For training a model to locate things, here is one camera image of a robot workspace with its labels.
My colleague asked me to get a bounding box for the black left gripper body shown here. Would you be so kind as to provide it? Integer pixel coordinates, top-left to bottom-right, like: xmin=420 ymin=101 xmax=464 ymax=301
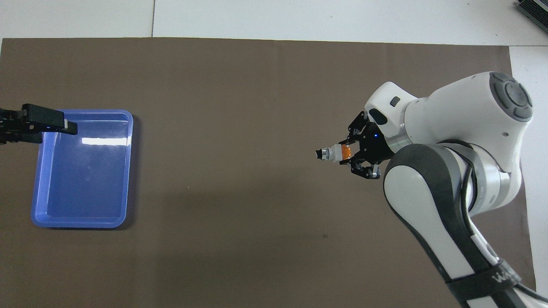
xmin=0 ymin=109 xmax=43 ymax=145

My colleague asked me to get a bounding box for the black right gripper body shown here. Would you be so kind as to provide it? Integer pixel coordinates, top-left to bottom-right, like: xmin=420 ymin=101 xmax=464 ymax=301
xmin=361 ymin=123 xmax=397 ymax=165

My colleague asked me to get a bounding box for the orange-backed push-button switch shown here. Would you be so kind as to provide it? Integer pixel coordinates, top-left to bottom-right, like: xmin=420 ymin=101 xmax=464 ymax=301
xmin=315 ymin=144 xmax=354 ymax=163

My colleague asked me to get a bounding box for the blue plastic tray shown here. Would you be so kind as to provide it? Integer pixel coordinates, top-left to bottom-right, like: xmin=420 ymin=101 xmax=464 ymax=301
xmin=30 ymin=109 xmax=134 ymax=229

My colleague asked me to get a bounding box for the brown paper mat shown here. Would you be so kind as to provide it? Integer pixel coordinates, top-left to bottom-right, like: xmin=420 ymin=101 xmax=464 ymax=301
xmin=0 ymin=37 xmax=538 ymax=308

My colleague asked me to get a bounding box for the grey ribbed device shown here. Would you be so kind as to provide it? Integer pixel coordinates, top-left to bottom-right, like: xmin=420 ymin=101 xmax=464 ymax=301
xmin=515 ymin=0 xmax=548 ymax=34

